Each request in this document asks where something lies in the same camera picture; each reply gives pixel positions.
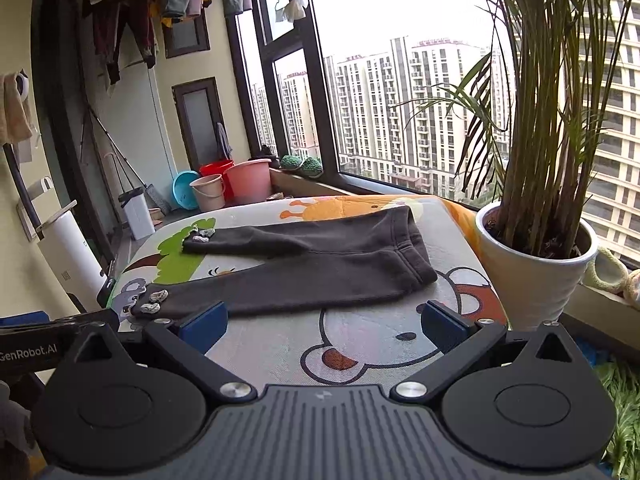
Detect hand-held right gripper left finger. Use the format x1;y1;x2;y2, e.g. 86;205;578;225
67;301;257;405

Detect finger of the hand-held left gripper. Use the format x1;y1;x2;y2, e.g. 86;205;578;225
47;308;121;333
0;312;51;331

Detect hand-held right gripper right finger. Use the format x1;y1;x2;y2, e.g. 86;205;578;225
391;300;583;403

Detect dark grey pants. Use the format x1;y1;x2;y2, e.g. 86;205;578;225
129;205;439;319

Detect cartoon animal printed mat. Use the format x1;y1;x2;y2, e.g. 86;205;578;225
102;194;511;387

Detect white cylindrical appliance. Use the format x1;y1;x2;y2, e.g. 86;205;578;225
37;200;108;288

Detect white ribbed plant pot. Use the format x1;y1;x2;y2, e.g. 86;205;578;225
474;201;599;332

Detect white bin black lid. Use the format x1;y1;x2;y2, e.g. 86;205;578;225
118;186;157;241

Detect small pink plastic bucket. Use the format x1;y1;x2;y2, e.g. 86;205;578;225
189;174;227;212

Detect blue plastic basin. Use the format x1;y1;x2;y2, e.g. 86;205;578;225
172;170;201;210

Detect large pink plastic bucket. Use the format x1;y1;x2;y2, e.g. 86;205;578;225
222;158;273;206

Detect blue plastic bag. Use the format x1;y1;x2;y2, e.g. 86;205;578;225
575;337;612;368

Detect red plastic bucket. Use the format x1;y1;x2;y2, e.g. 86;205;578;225
199;159;236;202

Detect mop with long stick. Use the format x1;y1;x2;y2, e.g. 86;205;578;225
80;105;172;217

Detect beige fluffy slipper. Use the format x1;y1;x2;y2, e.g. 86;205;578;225
582;246;640;310

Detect grey hanging cloth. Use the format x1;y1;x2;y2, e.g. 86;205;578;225
216;122;234;161

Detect green palm plant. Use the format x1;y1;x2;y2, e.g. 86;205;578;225
395;0;640;261

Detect green leafy bundle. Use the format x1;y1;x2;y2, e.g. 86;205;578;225
595;360;640;480

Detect beige hanging towel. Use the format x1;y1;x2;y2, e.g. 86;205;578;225
0;72;35;145

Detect apartment buildings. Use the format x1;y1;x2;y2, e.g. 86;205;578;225
250;0;640;268

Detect small dark framed cabinet door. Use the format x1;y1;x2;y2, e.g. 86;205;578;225
162;9;211;59

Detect dark red hanging garment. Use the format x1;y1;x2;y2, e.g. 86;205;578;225
82;0;159;86

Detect white rag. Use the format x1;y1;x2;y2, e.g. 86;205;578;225
274;0;310;24

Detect white wall rack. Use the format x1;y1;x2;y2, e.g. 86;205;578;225
16;176;79;241

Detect black window frame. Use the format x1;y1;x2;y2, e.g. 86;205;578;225
225;0;640;271

